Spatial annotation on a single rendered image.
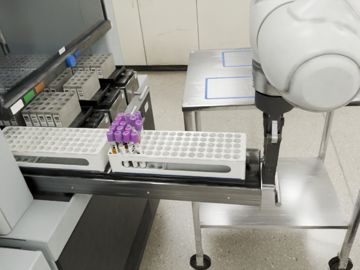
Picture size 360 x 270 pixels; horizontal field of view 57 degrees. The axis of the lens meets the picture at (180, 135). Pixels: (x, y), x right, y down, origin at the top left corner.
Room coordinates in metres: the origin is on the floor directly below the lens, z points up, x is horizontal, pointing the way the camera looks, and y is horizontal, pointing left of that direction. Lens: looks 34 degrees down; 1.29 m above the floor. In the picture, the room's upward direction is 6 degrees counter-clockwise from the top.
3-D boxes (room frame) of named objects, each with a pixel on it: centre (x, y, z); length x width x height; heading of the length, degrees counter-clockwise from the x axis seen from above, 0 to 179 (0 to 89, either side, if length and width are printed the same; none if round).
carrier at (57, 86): (0.99, 0.36, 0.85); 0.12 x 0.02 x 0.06; 166
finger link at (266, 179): (0.54, -0.18, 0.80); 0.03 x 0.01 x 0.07; 76
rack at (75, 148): (0.66, 0.31, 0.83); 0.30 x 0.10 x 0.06; 76
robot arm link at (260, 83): (0.54, -0.19, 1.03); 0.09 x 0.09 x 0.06
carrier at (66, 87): (0.98, 0.32, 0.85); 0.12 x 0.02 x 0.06; 166
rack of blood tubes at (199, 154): (0.59, 0.01, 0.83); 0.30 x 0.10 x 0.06; 77
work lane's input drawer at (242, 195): (0.62, 0.14, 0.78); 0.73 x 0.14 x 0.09; 76
